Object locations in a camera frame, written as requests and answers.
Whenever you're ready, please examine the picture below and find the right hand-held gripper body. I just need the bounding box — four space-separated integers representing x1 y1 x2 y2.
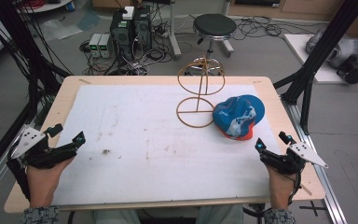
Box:
261 142 329 176

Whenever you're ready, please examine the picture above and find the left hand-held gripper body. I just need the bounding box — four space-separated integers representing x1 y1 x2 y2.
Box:
7 126 78 171

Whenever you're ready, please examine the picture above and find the blue and orange cap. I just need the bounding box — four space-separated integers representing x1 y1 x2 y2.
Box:
212 94 266 142

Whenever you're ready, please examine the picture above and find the wooden ring hat stand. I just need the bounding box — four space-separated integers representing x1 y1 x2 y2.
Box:
175 55 227 129

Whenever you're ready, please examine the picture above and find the person's right hand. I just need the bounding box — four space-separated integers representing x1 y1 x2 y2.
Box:
266 165 298 211

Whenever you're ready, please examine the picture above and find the person's left hand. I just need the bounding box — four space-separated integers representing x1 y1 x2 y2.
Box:
26 156 76 209

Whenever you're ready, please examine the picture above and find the white foam mat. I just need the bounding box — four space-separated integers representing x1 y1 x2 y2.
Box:
52 84 282 206

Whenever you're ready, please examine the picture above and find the white floor board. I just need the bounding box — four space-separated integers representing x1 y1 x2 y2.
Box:
283 33 358 85

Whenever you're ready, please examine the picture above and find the grey power supply unit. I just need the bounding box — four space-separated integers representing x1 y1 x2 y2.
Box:
98 33 113 60
88 33 103 59

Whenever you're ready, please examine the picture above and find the black device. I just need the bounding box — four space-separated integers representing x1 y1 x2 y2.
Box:
336 55 358 85

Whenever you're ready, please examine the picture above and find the grey robot housing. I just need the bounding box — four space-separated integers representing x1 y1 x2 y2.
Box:
305 28 358 70

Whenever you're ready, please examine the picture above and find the black computer tower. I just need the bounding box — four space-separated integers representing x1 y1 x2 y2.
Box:
132 5 153 53
109 8 135 61

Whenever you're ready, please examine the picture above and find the black round stool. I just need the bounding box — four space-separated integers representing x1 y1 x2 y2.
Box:
185 13 238 77

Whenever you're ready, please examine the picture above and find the white box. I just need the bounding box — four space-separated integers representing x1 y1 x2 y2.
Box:
122 6 135 21

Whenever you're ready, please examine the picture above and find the grey desk leg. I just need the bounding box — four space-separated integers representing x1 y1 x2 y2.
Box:
167 0 184 61

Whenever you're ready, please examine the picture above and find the aluminium rail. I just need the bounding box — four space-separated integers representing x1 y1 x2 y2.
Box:
280 92 350 224

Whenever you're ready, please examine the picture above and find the black metal frame stand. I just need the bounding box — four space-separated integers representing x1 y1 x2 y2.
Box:
272 0 358 135
0 0 73 185

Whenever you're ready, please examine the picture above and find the tangle of black floor cables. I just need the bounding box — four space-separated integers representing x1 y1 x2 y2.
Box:
232 14 316 42

